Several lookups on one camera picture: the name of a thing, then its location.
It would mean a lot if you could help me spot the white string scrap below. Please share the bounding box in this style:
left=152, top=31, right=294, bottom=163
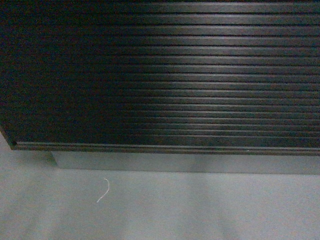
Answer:
left=96, top=178, right=110, bottom=203

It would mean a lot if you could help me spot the black ribbed checkout counter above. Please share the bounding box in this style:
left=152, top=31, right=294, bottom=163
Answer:
left=0, top=0, right=320, bottom=175

